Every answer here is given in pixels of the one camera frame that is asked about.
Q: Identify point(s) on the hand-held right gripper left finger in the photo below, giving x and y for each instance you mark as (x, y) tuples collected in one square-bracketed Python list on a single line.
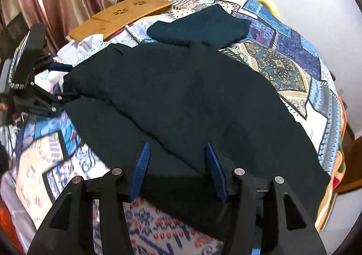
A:
[(140, 170)]

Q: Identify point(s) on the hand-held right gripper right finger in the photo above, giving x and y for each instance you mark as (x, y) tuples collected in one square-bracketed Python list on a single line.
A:
[(215, 170)]

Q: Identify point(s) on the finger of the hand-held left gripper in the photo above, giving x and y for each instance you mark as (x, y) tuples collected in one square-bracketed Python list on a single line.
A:
[(53, 99), (60, 67)]

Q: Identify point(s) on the dark navy pants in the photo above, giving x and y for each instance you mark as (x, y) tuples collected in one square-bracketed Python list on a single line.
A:
[(181, 108)]

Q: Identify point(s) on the white crumpled cloth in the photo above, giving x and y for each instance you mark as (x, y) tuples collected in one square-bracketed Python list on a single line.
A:
[(82, 47)]

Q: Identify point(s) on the wooden lap table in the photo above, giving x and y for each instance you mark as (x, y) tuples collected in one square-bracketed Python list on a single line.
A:
[(120, 16)]

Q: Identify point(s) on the patchwork printed bedsheet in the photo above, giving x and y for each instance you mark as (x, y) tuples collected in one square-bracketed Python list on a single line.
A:
[(288, 74)]

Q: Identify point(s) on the folded dark teal garment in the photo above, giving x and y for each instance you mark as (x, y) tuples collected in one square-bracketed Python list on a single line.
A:
[(202, 28)]

